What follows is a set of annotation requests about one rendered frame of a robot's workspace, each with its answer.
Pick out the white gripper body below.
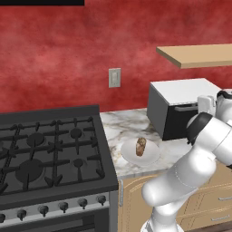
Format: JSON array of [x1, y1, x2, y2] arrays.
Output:
[[197, 94, 218, 117]]

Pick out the white toaster oven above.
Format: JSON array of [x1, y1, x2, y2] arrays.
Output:
[[147, 78, 223, 141]]

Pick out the black toaster oven door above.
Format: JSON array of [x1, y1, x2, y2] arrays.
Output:
[[162, 102, 201, 141]]

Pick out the beige cupboard door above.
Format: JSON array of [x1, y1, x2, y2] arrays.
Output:
[[122, 174, 166, 232]]

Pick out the white round plate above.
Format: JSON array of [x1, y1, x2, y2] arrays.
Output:
[[121, 138, 161, 166]]

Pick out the brown speckled food piece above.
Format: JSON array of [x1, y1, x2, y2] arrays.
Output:
[[135, 137, 148, 158]]

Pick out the beige drawer front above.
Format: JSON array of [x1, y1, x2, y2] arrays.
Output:
[[193, 180, 232, 213], [177, 208, 232, 231]]

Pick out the black gas hob range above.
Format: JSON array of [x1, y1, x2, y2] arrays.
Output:
[[0, 104, 120, 232]]

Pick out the black range hood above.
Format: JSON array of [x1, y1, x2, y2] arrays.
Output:
[[0, 0, 85, 6]]

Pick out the grey toaster oven door handle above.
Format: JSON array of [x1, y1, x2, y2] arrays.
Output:
[[174, 103, 199, 112]]

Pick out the light wooden wall shelf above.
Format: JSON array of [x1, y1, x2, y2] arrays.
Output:
[[156, 43, 232, 69]]

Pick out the grey wall switch plate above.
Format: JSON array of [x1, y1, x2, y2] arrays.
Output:
[[108, 67, 121, 89]]

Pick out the silver cupboard door handle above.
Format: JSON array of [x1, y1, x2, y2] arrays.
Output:
[[119, 179, 125, 208]]

